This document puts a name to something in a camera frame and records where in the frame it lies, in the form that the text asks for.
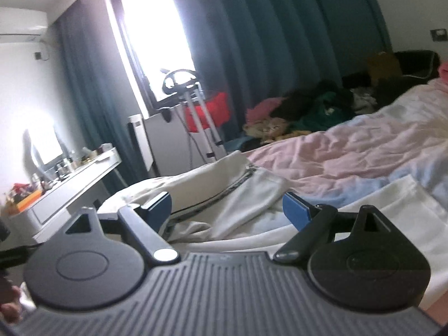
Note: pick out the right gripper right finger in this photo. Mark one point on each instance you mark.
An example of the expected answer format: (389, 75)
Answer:
(318, 225)

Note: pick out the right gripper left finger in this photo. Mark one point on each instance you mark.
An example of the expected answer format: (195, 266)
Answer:
(138, 226)

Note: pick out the white zip-up garment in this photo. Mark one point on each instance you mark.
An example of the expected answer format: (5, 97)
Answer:
(234, 205)

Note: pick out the pile of dark clothes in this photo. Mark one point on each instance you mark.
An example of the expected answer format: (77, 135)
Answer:
(328, 105)

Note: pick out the person's left hand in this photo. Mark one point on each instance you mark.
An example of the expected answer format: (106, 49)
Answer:
(10, 301)

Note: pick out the white dressing table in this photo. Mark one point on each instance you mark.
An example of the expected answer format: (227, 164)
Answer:
(49, 213)

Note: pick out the pink plush toy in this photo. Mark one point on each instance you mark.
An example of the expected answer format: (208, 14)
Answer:
(260, 123)

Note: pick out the pink pastel bed sheet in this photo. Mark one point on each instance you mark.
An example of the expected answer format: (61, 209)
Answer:
(351, 160)

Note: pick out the red cloth on stand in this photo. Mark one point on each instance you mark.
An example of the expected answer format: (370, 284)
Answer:
(218, 109)

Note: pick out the black bag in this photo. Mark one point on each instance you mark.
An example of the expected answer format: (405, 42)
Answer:
(422, 64)

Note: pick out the dark teal curtain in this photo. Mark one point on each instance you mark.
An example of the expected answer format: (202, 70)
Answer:
(246, 48)

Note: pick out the wall socket plate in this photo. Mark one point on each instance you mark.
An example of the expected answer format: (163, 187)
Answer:
(439, 35)

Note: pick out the white wall air conditioner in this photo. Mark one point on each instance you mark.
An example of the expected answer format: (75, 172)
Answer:
(18, 25)

